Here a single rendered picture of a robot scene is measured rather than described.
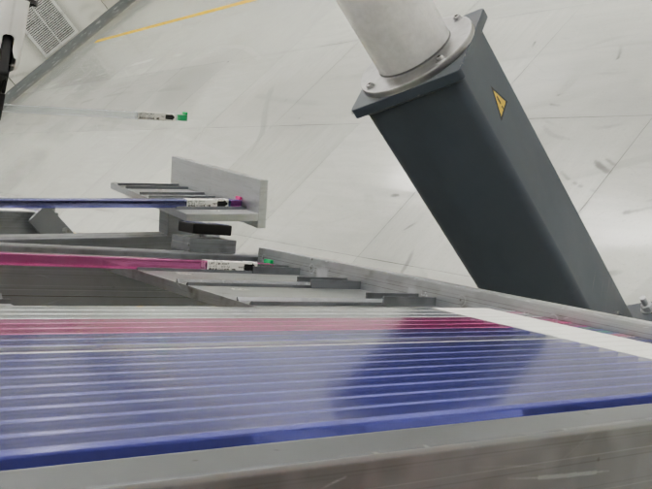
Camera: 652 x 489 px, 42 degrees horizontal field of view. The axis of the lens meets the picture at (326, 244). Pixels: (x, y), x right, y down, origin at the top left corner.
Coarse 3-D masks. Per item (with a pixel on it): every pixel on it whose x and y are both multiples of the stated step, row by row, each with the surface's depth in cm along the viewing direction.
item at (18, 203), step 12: (0, 204) 102; (12, 204) 103; (24, 204) 103; (36, 204) 104; (48, 204) 105; (60, 204) 105; (72, 204) 106; (84, 204) 107; (96, 204) 108; (108, 204) 108; (120, 204) 109; (132, 204) 110; (144, 204) 111; (156, 204) 112; (168, 204) 112; (180, 204) 113; (228, 204) 117; (240, 204) 118
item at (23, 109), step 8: (8, 104) 121; (8, 112) 121; (16, 112) 122; (24, 112) 122; (32, 112) 123; (40, 112) 123; (48, 112) 124; (56, 112) 124; (64, 112) 125; (72, 112) 126; (80, 112) 126; (88, 112) 127; (96, 112) 127; (104, 112) 128; (112, 112) 128; (120, 112) 129; (128, 112) 130; (136, 112) 130; (176, 120) 134; (184, 120) 134
